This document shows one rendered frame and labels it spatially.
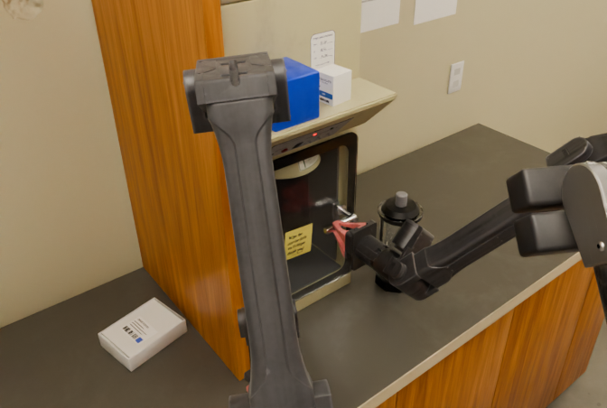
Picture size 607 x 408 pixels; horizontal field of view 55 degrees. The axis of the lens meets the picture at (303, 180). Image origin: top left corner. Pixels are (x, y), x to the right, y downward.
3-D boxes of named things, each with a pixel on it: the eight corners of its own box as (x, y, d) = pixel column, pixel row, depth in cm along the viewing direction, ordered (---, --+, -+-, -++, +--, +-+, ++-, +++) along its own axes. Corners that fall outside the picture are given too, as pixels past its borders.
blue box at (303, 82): (244, 114, 108) (240, 68, 104) (287, 100, 113) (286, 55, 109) (275, 133, 101) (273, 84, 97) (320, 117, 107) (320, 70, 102)
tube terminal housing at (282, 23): (194, 283, 154) (153, -20, 114) (294, 236, 171) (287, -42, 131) (247, 339, 137) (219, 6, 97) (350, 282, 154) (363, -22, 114)
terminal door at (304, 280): (249, 322, 134) (238, 172, 114) (350, 270, 150) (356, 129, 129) (251, 325, 134) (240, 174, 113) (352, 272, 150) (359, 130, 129)
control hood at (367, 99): (232, 164, 112) (228, 116, 107) (358, 119, 129) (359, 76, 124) (266, 190, 105) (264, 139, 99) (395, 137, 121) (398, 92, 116)
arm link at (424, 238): (394, 280, 109) (424, 300, 112) (429, 228, 109) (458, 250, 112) (364, 257, 119) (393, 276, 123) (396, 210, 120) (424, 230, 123)
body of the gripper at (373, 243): (370, 217, 125) (396, 234, 120) (368, 255, 130) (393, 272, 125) (348, 228, 121) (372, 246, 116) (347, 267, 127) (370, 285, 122)
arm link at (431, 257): (592, 151, 88) (629, 187, 93) (580, 129, 93) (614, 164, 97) (383, 286, 109) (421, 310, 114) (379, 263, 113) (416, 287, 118)
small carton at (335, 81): (313, 99, 114) (313, 69, 111) (332, 92, 117) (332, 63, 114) (332, 106, 111) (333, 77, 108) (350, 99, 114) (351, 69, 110)
